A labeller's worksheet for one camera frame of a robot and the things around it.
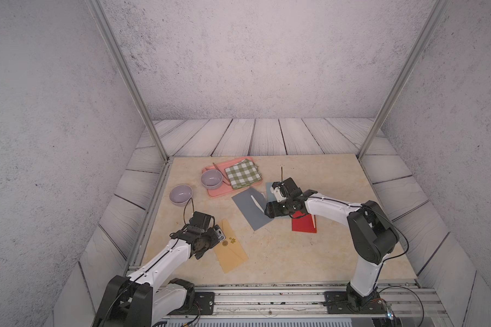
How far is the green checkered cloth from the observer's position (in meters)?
1.10

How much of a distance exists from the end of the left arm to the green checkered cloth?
0.32 metres

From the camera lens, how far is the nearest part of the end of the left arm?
62 centimetres

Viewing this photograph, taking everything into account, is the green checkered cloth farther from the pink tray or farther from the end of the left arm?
the end of the left arm
